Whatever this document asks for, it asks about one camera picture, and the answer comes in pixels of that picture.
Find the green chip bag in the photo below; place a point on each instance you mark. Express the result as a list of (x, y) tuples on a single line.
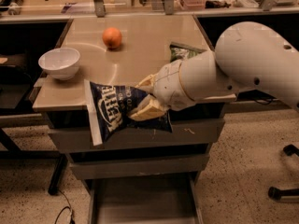
[(180, 51)]

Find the black table leg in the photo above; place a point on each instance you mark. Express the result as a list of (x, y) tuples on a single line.
[(56, 176)]

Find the bottom open grey drawer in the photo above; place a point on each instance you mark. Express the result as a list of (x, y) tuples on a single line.
[(153, 199)]

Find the white bowl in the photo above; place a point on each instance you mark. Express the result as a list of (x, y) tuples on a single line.
[(61, 63)]

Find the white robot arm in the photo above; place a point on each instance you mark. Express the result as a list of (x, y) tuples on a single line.
[(247, 56)]

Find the orange fruit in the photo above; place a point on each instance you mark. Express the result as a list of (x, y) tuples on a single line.
[(112, 37)]

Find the blue chip bag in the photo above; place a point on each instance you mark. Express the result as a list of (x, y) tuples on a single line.
[(108, 107)]

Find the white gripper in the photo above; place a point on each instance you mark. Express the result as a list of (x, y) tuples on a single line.
[(168, 85)]

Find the top grey drawer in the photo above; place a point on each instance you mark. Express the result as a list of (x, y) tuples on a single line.
[(191, 132)]

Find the black chair base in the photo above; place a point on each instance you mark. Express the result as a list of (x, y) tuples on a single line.
[(283, 192)]

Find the middle grey drawer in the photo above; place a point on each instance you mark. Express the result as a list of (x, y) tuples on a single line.
[(139, 167)]

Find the grey drawer cabinet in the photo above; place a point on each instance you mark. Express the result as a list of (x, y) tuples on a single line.
[(144, 50)]

